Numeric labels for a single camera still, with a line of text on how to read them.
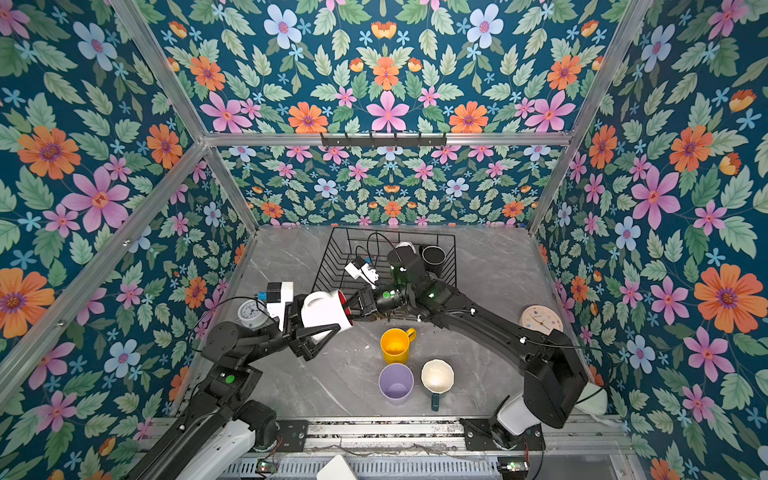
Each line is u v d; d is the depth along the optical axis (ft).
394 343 2.90
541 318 2.99
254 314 2.99
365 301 1.94
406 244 3.16
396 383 2.65
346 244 3.65
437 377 2.64
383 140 3.05
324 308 1.85
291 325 1.88
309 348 1.79
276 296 1.75
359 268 2.13
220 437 1.84
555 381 1.37
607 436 2.46
